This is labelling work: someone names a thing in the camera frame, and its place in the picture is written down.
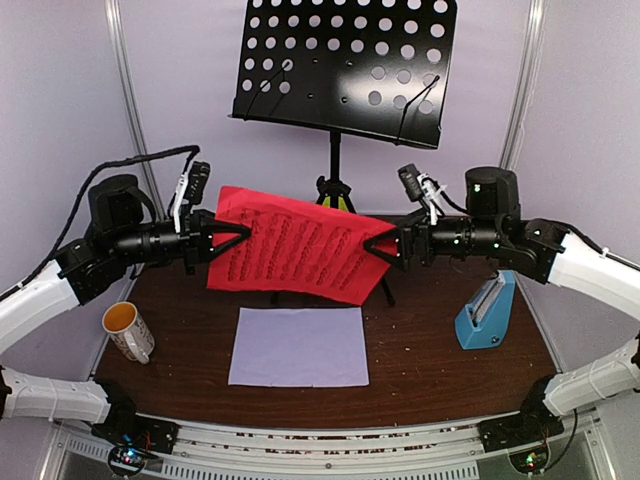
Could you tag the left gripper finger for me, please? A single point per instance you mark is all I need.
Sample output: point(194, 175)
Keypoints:
point(211, 224)
point(223, 242)

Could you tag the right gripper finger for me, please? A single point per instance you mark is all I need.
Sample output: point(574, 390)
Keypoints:
point(386, 243)
point(396, 259)

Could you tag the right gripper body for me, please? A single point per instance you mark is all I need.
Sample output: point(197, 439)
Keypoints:
point(421, 232)

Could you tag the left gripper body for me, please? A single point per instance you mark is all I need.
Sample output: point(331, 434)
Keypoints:
point(191, 243)

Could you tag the red sheet music paper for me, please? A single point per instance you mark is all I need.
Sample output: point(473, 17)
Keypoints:
point(297, 246)

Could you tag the black music stand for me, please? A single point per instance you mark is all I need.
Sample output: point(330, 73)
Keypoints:
point(375, 69)

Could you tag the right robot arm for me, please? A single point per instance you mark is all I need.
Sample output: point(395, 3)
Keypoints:
point(547, 251)

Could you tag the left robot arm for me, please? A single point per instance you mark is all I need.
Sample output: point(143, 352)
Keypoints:
point(123, 231)

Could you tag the patterned white mug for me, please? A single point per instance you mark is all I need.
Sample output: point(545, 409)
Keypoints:
point(125, 326)

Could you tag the blue metronome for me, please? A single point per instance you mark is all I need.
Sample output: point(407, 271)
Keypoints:
point(483, 322)

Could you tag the lavender paper sheet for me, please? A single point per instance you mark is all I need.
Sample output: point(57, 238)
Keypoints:
point(299, 348)

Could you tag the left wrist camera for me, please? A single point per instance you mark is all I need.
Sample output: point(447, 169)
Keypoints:
point(189, 190)

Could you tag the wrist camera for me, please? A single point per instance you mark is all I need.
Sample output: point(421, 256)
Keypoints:
point(189, 190)
point(422, 189)

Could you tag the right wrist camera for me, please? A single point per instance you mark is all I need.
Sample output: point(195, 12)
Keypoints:
point(422, 189)

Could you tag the right aluminium frame post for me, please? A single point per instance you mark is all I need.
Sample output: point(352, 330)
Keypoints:
point(525, 85)

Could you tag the aluminium frame post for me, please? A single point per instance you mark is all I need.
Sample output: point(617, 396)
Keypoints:
point(525, 85)
point(117, 35)

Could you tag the front aluminium rail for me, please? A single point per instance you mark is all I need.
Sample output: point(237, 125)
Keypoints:
point(442, 450)

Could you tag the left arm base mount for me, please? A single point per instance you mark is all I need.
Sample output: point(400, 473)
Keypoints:
point(136, 445)

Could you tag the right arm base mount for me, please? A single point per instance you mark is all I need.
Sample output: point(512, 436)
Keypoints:
point(524, 436)

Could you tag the left aluminium frame post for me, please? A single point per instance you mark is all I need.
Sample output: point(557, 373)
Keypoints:
point(117, 35)

